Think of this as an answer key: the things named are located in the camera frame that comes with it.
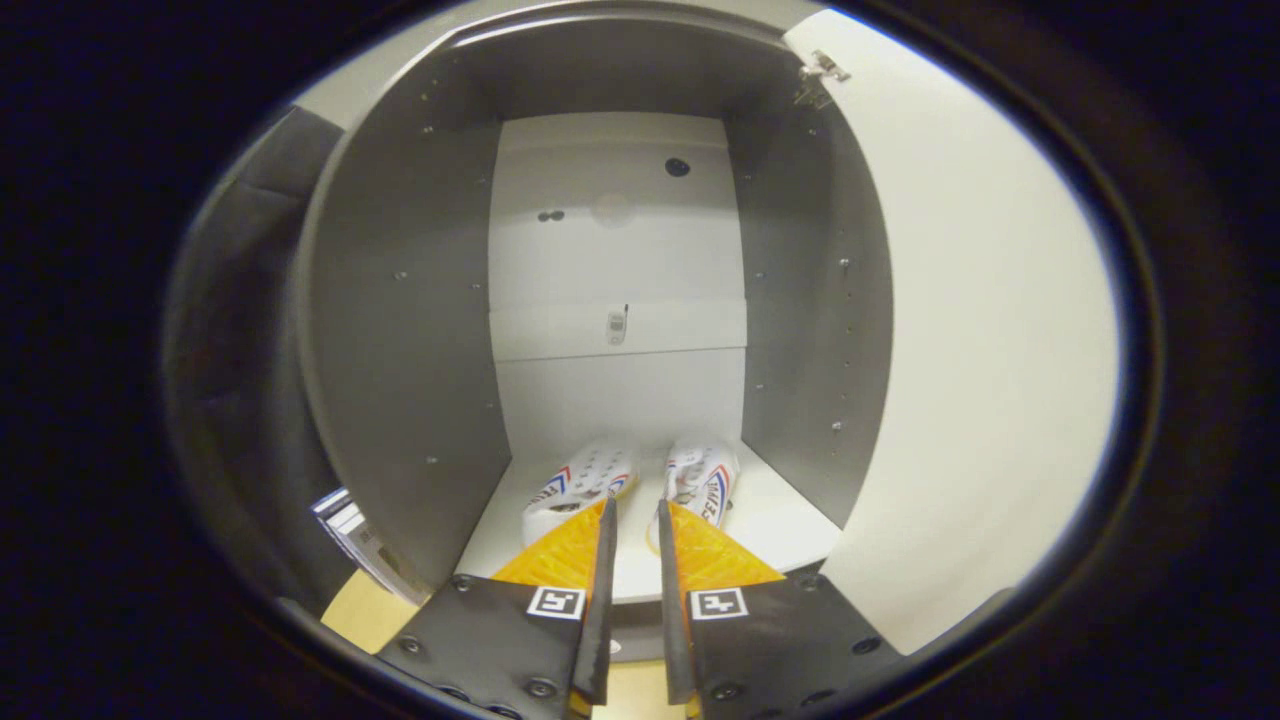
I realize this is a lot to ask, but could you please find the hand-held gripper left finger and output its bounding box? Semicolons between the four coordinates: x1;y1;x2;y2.
378;496;619;720

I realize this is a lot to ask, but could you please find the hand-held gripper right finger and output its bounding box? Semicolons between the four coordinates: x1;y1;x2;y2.
655;499;907;720

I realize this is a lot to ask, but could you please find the white sneaker shoe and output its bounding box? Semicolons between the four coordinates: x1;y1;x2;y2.
521;440;642;549
647;440;742;557

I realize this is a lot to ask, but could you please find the grey shoe cabinet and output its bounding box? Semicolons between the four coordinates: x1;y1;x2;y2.
293;0;897;664

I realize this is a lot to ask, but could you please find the white shoe cabinet door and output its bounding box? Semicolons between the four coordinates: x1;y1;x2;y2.
782;8;1122;657

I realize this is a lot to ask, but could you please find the metal door hinge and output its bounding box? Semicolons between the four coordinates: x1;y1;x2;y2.
794;49;852;110

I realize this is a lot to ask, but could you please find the black and white striped box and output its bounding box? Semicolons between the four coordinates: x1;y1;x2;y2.
311;486;427;607

